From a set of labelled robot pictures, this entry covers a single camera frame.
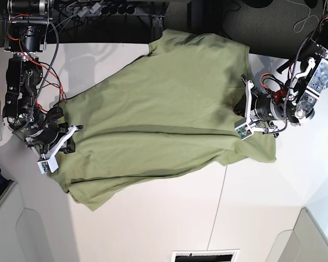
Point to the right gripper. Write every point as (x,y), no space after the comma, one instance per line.
(64,138)

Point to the green t-shirt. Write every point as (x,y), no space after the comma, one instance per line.
(164,115)

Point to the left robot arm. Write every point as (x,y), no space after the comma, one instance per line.
(294,102)

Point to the grey chair right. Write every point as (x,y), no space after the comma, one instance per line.
(304,242)

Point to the aluminium table leg post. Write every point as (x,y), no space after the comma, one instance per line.
(156,27)

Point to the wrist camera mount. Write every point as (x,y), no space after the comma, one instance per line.
(260,113)
(56,152)

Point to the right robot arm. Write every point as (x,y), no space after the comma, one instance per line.
(26,76)

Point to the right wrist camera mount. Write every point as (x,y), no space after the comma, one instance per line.
(56,152)

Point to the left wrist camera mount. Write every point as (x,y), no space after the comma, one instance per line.
(260,113)

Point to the grey chair left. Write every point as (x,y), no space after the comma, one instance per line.
(22,233)

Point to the grey chair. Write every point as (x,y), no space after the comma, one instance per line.
(304,242)
(22,233)

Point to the black power strip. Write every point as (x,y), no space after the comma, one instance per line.
(115,8)

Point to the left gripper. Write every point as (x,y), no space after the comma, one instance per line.
(239,108)

